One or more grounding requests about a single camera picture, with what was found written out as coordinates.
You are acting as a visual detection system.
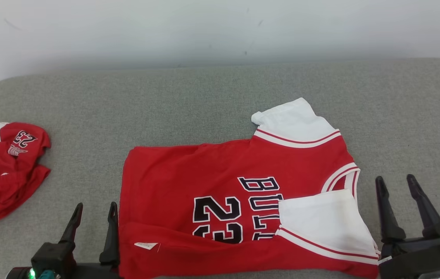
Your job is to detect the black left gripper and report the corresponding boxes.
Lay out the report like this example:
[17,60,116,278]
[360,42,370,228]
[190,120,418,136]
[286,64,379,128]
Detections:
[59,201,121,279]

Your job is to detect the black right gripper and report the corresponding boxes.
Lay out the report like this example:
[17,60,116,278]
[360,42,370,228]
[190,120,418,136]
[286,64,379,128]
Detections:
[375,174,440,279]

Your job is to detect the red white basketball jersey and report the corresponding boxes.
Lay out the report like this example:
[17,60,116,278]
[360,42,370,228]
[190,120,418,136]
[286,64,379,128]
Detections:
[118,98,381,279]

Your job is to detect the red white-striped shorts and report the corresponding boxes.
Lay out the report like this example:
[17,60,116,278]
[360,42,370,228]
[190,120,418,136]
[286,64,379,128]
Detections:
[0,122,52,226]

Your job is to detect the grey fabric sofa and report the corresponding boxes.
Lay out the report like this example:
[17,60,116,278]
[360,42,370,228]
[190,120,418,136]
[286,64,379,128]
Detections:
[0,58,440,279]

